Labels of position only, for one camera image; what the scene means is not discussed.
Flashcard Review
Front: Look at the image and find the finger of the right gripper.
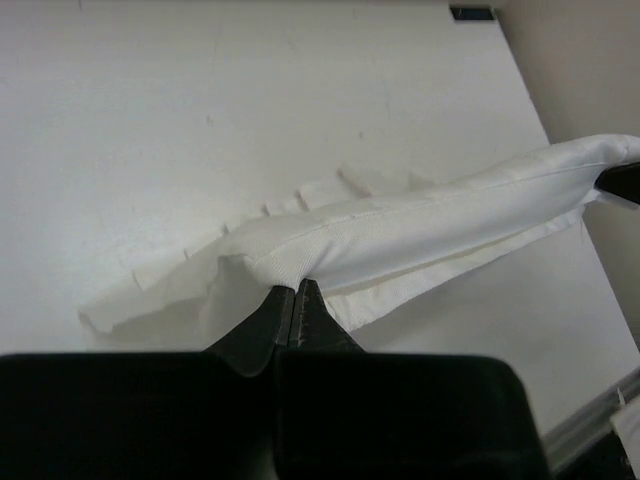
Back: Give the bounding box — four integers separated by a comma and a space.
597, 162, 640, 205

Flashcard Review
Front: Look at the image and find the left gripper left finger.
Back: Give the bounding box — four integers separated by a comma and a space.
1, 287, 295, 479

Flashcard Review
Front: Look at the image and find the white skirt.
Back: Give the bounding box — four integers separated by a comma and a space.
79, 135, 639, 348

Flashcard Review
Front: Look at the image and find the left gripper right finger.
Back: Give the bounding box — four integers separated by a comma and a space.
273, 280, 551, 479

